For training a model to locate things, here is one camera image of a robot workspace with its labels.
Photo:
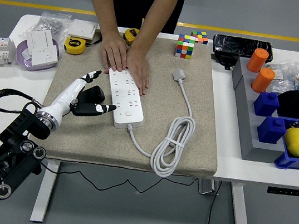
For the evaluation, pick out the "clear bag of screws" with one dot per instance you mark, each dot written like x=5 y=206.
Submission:
x=51 y=22

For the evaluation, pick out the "orange cylinder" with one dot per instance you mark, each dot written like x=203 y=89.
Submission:
x=258 y=60
x=263 y=79

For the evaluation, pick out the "clear bag of small parts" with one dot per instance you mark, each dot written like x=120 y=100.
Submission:
x=281 y=78

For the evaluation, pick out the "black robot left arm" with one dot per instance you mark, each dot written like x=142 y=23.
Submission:
x=18 y=160

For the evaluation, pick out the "black wrapped plastic tray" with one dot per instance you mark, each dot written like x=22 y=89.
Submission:
x=238 y=45

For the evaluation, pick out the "grey metal box under table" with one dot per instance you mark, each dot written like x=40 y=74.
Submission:
x=207 y=186

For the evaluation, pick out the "black power adapter plug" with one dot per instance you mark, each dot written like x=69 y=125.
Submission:
x=93 y=93

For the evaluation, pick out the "grey stepped block base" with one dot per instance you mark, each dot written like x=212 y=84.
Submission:
x=248 y=127

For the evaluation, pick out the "purple bowl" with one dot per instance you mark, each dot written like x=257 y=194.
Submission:
x=32 y=67

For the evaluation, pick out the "white wall switch with box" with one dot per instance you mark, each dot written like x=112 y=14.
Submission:
x=39 y=39

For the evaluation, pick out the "blue square block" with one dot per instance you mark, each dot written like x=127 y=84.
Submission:
x=266 y=102
x=272 y=130

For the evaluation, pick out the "black plastic holder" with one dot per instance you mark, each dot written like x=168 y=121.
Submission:
x=224 y=60

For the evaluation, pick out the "white power strip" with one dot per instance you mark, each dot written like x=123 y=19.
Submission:
x=128 y=106

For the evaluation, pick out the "large colourful puzzle cube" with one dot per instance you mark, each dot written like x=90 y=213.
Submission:
x=185 y=46

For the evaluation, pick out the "black table control panel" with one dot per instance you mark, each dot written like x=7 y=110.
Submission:
x=289 y=192

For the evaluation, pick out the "blue plastic bin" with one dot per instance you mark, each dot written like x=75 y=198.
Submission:
x=291 y=162

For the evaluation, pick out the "person's left forearm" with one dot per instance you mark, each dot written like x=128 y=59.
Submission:
x=158 y=14

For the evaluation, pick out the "yellow tape measure black label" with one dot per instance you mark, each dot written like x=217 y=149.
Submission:
x=75 y=46

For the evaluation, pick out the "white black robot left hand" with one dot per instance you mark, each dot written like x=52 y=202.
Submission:
x=61 y=99

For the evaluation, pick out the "flat white wall switch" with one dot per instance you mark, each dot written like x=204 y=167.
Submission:
x=81 y=28

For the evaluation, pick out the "white table leg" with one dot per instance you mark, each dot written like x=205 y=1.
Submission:
x=44 y=195
x=240 y=221

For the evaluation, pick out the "person's left hand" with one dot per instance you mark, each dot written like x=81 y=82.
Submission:
x=139 y=68

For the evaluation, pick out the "yellow lemon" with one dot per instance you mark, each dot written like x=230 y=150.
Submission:
x=296 y=142

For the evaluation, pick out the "person's right hand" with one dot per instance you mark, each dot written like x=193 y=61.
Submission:
x=114 y=53

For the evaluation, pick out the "person's right forearm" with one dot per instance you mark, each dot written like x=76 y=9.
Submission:
x=103 y=3

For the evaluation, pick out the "grey-brown fabric mat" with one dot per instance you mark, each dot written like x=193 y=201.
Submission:
x=157 y=96

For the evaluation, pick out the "white wall socket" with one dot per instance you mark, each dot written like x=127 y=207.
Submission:
x=45 y=55

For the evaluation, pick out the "small colourful puzzle cube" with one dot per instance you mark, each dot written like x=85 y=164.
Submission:
x=200 y=37

